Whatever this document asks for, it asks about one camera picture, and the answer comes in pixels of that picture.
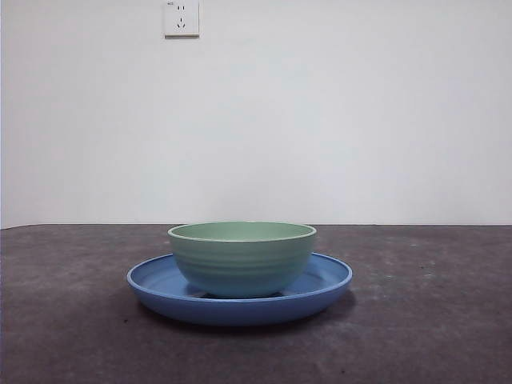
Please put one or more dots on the blue plate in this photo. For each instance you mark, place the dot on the blue plate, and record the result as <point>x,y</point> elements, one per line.
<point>240,312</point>

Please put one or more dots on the white wall socket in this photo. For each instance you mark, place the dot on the white wall socket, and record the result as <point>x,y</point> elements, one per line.
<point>182,20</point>

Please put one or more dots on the green bowl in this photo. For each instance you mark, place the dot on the green bowl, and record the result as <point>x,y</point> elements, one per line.
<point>240,264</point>

